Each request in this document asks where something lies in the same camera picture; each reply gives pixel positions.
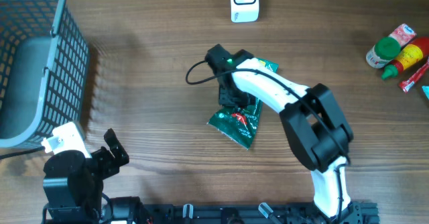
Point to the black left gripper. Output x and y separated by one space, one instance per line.
104 157

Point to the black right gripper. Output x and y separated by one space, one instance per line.
223 100

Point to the green foil snack bag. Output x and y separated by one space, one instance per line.
238 124

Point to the green lid clear jar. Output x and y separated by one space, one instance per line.
383 52

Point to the red stick sachet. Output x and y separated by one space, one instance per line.
406 85

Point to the red white tissue packet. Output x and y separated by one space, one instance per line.
403 34

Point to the red sauce bottle green cap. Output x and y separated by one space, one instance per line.
411 54

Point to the light teal small packet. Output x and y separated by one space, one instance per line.
425 90

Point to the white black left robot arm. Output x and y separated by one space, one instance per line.
73 185

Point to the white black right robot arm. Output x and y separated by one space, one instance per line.
315 126

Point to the white barcode scanner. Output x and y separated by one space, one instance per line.
243 11

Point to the grey plastic mesh basket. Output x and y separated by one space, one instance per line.
44 65

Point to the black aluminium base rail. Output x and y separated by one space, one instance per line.
300 213

